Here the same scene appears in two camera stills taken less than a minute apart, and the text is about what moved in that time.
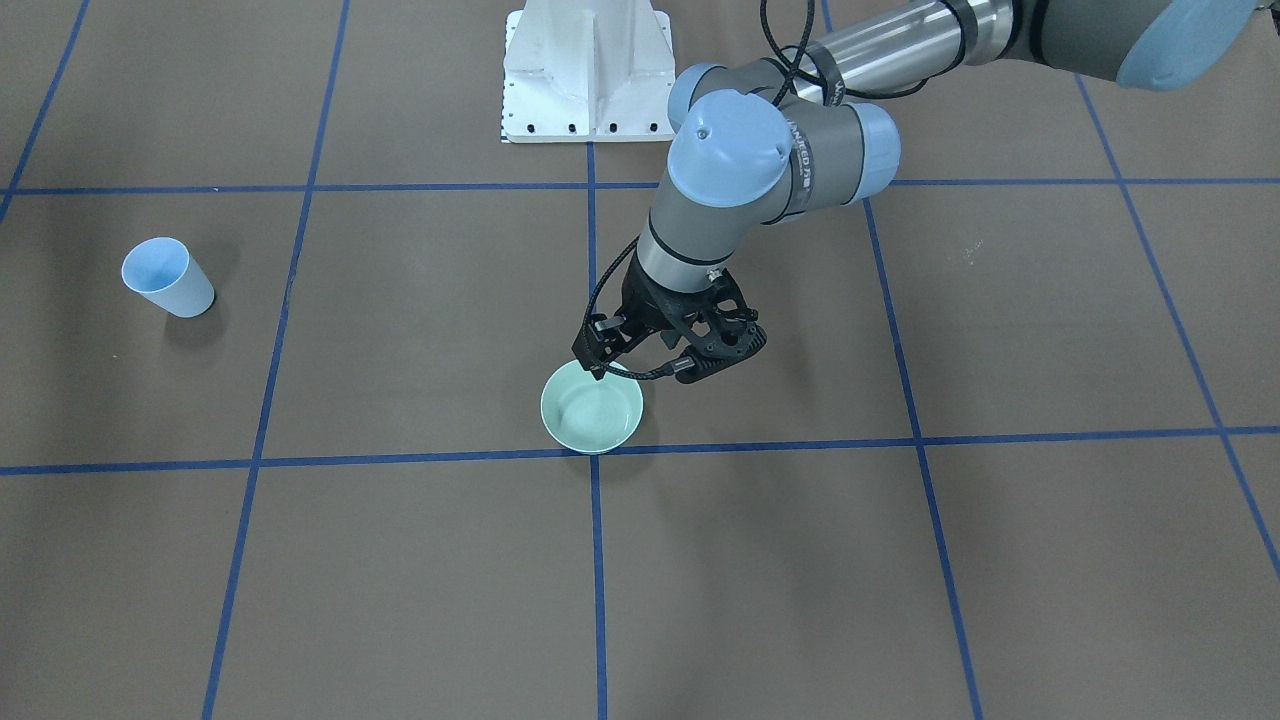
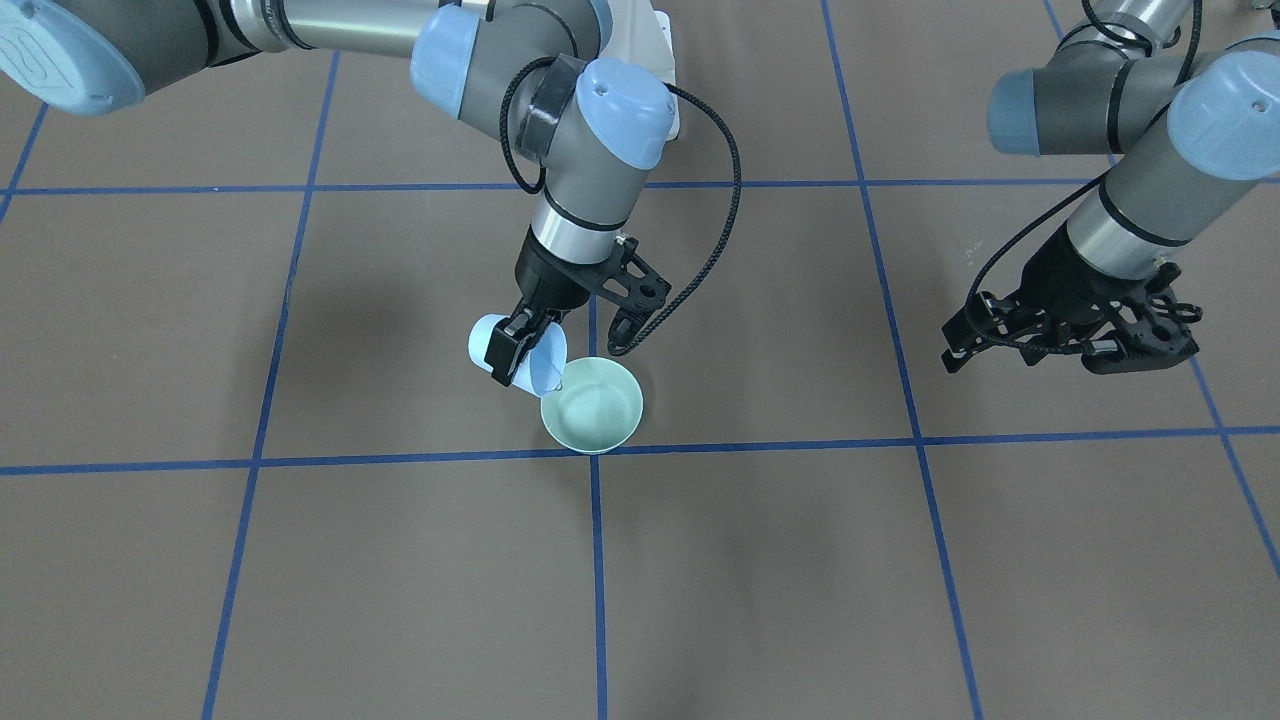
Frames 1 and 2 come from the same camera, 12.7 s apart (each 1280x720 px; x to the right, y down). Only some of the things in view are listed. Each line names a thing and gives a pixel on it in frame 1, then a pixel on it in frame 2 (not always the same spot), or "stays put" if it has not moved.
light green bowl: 587,415 stays put
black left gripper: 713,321 → 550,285
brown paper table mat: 1010,449 stays put
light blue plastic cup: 167,272 → 541,368
